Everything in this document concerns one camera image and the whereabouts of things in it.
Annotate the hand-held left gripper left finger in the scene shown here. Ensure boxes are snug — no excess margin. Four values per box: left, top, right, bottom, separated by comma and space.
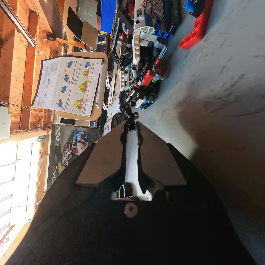
76, 120, 128, 191

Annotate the black toy set box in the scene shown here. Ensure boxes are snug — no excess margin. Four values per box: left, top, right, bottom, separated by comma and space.
46, 123, 104, 192

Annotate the grey axle with black connectors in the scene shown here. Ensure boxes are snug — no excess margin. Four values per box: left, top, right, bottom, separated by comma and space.
119, 104, 139, 132

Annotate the toy brick race car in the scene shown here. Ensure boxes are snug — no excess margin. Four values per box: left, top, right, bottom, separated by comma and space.
110, 0, 180, 113

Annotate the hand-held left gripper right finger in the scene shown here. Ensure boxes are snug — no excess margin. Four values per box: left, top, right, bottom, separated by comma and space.
135, 121, 187, 194

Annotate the black beam with red elbow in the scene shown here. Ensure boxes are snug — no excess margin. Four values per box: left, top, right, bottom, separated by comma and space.
179, 0, 214, 50

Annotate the printed instruction sheet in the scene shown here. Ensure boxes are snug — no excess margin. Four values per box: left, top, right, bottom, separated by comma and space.
31, 55, 104, 117

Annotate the blue plastic bin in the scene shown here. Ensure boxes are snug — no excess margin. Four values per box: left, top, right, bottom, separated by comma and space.
100, 0, 119, 34

